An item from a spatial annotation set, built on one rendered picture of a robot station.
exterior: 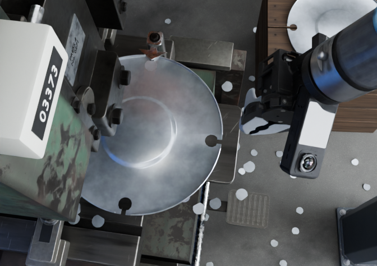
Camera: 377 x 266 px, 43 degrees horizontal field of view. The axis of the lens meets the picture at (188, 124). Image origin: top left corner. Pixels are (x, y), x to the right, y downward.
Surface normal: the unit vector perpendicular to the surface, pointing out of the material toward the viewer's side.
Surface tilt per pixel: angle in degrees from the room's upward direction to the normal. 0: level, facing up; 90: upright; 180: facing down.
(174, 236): 0
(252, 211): 0
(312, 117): 38
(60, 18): 90
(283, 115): 90
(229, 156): 0
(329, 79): 72
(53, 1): 90
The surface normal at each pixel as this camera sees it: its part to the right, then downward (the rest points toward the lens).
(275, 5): -0.03, -0.33
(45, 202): 0.99, 0.13
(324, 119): 0.33, 0.22
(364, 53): -0.84, 0.30
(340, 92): -0.36, 0.84
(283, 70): 0.39, -0.26
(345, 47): -0.92, -0.05
